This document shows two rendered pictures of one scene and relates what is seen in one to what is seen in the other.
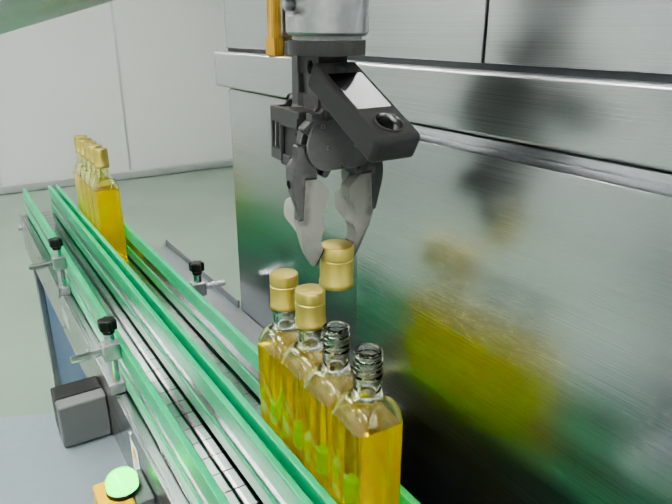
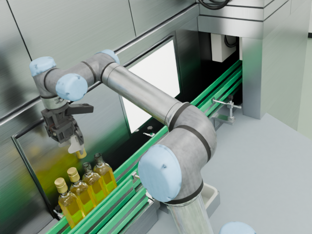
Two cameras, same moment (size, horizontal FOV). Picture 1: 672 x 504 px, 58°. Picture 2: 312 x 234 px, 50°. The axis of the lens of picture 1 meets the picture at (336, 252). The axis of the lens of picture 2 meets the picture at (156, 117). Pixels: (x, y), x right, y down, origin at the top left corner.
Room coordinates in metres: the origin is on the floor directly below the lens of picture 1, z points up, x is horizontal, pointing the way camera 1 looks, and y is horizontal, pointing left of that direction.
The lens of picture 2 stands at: (0.48, 0.98, 1.95)
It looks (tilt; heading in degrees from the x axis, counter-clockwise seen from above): 35 degrees down; 258
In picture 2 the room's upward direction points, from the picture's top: 11 degrees counter-clockwise
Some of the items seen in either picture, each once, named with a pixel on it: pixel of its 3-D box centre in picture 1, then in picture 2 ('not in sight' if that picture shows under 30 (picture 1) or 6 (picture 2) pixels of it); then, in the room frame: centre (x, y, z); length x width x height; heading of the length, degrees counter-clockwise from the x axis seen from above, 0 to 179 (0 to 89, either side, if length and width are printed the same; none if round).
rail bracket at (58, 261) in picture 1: (48, 269); not in sight; (1.23, 0.62, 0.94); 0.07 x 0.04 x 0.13; 123
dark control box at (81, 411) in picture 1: (81, 411); not in sight; (0.92, 0.45, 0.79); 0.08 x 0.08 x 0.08; 33
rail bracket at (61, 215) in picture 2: not in sight; (60, 216); (0.73, 0.01, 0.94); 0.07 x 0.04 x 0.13; 123
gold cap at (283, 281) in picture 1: (284, 289); (61, 185); (0.67, 0.06, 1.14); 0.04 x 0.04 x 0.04
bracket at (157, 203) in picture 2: not in sight; (149, 198); (0.37, 0.00, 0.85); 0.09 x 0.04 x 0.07; 123
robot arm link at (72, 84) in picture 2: not in sight; (70, 82); (0.52, 0.09, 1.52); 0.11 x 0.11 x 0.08; 30
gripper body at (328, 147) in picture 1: (322, 106); (60, 120); (0.59, 0.01, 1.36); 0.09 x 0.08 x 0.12; 30
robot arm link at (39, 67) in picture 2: not in sight; (47, 77); (0.58, 0.01, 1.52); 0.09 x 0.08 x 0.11; 120
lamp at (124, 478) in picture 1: (121, 481); not in sight; (0.69, 0.30, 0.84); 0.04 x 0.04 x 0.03
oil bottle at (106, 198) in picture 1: (107, 205); not in sight; (1.46, 0.57, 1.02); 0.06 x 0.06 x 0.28; 33
